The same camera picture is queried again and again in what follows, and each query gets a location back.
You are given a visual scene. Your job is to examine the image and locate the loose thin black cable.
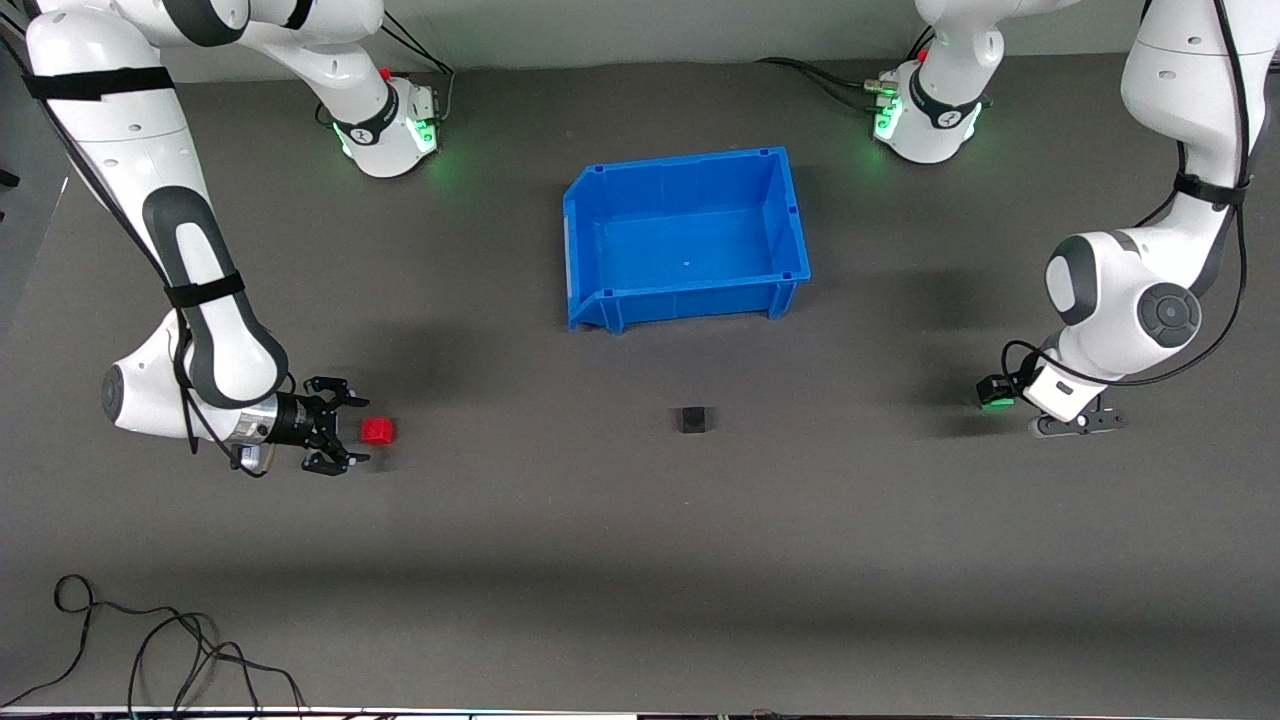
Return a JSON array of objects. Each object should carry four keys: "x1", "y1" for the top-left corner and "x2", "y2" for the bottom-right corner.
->
[{"x1": 0, "y1": 573, "x2": 306, "y2": 720}]

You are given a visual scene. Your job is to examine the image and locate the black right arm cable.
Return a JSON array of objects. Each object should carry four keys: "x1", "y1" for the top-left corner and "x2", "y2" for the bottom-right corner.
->
[{"x1": 0, "y1": 20, "x2": 269, "y2": 477}]

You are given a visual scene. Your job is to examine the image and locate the blue plastic storage bin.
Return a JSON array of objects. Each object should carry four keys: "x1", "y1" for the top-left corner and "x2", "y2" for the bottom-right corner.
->
[{"x1": 562, "y1": 146, "x2": 812, "y2": 334}]

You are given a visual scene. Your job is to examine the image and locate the black right base cables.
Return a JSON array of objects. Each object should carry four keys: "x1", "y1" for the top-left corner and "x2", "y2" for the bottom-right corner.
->
[{"x1": 378, "y1": 10, "x2": 457, "y2": 127}]

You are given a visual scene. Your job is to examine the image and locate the black base cables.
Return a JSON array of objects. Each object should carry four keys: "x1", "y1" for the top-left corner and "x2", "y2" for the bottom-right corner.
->
[
  {"x1": 378, "y1": 10, "x2": 457, "y2": 127},
  {"x1": 755, "y1": 57, "x2": 897, "y2": 111}
]

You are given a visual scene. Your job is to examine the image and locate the dark grey table mat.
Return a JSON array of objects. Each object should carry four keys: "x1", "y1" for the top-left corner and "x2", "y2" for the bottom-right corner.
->
[{"x1": 0, "y1": 55, "x2": 1280, "y2": 713}]

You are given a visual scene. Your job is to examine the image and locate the black left base cables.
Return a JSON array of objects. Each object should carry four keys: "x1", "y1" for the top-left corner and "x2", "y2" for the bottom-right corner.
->
[{"x1": 755, "y1": 57, "x2": 897, "y2": 111}]

